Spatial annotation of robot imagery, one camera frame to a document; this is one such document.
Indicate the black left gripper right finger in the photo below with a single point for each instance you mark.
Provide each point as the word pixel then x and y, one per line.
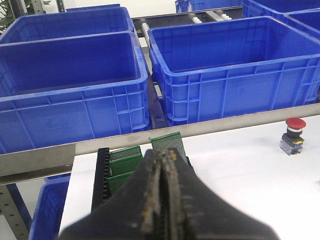
pixel 197 213

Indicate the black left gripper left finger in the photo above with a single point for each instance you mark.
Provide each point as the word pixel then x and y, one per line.
pixel 97 227

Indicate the green perforated circuit board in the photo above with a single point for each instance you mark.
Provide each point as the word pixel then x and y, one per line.
pixel 172 140
pixel 125 165
pixel 116 182
pixel 125 152

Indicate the black slotted board rack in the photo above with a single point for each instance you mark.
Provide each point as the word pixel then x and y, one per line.
pixel 101 180

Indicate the blue lower-shelf bin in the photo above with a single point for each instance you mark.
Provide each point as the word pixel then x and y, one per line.
pixel 48 212

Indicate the red emergency stop button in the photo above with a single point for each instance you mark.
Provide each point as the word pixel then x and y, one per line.
pixel 291 142

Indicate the blue center plastic bin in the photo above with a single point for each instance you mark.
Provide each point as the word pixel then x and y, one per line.
pixel 221 69

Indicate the blue plastic bin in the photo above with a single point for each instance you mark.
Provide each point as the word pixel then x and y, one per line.
pixel 65 90
pixel 307 21
pixel 221 69

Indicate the blue left plastic bin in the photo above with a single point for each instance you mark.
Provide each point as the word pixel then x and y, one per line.
pixel 65 90

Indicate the conveyor roller track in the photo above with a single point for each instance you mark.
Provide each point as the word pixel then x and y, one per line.
pixel 144 23

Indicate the blue far-left rear bin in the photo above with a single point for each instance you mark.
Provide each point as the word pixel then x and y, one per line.
pixel 68 24

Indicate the blue far-right rear bin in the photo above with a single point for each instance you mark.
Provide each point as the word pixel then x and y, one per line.
pixel 251 8

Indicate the blue right plastic bin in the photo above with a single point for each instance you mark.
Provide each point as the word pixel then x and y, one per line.
pixel 307 21

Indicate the steel table edge rail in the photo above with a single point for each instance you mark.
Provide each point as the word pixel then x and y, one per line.
pixel 37 163

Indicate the perforated steel frame post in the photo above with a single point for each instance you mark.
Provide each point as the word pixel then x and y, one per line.
pixel 15 211

